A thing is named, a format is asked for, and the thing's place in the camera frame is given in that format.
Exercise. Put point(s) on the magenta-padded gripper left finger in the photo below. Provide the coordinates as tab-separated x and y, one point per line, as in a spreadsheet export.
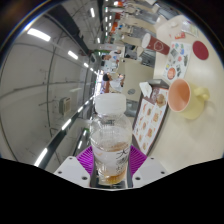
68	169

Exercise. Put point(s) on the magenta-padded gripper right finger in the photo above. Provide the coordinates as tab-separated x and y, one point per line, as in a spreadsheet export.
150	169

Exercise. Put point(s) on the clear bottle with white cap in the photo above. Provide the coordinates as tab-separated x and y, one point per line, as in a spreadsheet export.
111	140

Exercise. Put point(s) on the dark tray with paper liner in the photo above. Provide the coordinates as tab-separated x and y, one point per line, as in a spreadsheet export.
150	123

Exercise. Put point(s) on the ceiling air conditioner unit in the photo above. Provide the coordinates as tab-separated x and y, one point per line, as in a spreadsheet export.
65	106

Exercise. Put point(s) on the pale yellow mug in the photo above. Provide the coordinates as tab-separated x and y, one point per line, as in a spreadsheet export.
190	100

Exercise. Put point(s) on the white napkin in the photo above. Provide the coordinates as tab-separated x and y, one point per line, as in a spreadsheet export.
146	89

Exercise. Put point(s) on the person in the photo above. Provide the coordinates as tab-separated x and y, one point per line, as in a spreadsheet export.
115	84
113	60

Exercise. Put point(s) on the group of beige chairs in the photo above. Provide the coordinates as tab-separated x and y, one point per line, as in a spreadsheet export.
136	71

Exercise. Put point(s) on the flat round red coaster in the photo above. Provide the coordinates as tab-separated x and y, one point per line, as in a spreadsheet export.
200	50

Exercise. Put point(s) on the small red sauce packet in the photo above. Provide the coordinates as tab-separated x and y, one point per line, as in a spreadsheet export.
180	35

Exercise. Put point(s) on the group of ceiling lights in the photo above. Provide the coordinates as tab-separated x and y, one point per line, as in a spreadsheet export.
38	34

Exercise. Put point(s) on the clear plastic bag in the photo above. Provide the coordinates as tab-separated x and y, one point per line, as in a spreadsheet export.
190	29

